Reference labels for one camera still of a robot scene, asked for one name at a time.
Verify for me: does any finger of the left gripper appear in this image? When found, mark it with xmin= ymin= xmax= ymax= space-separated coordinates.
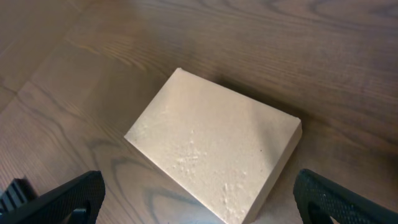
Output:
xmin=1 ymin=178 xmax=38 ymax=213

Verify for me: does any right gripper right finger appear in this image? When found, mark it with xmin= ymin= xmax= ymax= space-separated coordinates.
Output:
xmin=293 ymin=169 xmax=397 ymax=224

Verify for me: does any cardboard box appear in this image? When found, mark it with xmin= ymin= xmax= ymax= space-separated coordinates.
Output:
xmin=125 ymin=68 xmax=302 ymax=223

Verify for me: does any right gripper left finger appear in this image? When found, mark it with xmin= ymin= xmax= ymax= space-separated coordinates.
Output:
xmin=1 ymin=170 xmax=106 ymax=224

